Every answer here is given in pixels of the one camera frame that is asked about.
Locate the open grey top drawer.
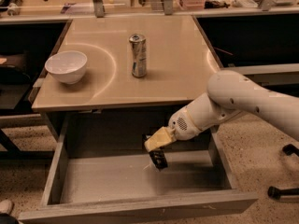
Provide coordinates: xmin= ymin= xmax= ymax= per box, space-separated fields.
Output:
xmin=20 ymin=112 xmax=257 ymax=224

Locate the white ceramic bowl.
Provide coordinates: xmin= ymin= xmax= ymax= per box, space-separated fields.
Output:
xmin=45 ymin=50 xmax=87 ymax=84

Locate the silver energy drink can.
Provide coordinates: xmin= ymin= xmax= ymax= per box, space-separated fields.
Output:
xmin=129 ymin=34 xmax=147 ymax=77

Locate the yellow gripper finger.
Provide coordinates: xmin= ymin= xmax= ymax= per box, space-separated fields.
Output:
xmin=152 ymin=127 xmax=176 ymax=145
xmin=144 ymin=137 xmax=164 ymax=152

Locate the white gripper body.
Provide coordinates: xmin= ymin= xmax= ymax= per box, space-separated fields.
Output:
xmin=168 ymin=106 xmax=200 ymax=140

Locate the black chair base leg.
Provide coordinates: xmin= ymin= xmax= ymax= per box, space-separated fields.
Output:
xmin=267 ymin=186 xmax=299 ymax=203

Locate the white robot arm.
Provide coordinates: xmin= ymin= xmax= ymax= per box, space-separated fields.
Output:
xmin=145 ymin=70 xmax=299 ymax=152

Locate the black rxbar chocolate wrapper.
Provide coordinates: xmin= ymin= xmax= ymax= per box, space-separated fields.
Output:
xmin=144 ymin=135 xmax=168 ymax=171

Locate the white shoe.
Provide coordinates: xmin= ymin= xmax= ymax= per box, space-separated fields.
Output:
xmin=0 ymin=200 xmax=14 ymax=215

